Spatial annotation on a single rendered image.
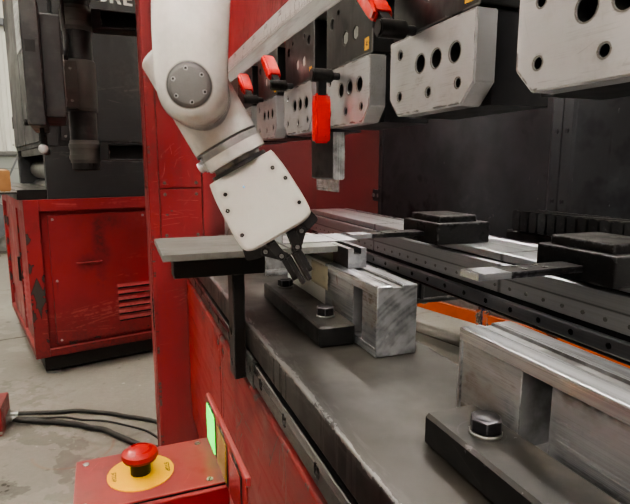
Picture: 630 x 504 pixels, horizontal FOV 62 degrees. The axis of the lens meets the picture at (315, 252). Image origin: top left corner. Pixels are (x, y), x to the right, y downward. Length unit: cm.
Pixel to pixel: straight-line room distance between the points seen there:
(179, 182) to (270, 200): 106
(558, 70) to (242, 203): 39
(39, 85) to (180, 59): 127
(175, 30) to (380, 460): 45
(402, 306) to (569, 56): 40
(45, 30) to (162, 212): 64
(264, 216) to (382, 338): 22
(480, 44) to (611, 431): 31
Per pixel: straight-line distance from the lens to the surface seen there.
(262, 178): 66
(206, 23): 60
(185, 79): 58
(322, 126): 72
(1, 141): 783
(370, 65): 66
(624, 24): 38
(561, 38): 42
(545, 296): 83
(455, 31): 52
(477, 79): 49
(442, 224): 95
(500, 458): 45
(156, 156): 169
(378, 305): 68
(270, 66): 97
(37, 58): 185
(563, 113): 119
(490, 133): 135
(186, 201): 170
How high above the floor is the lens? 112
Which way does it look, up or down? 9 degrees down
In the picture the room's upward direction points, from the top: straight up
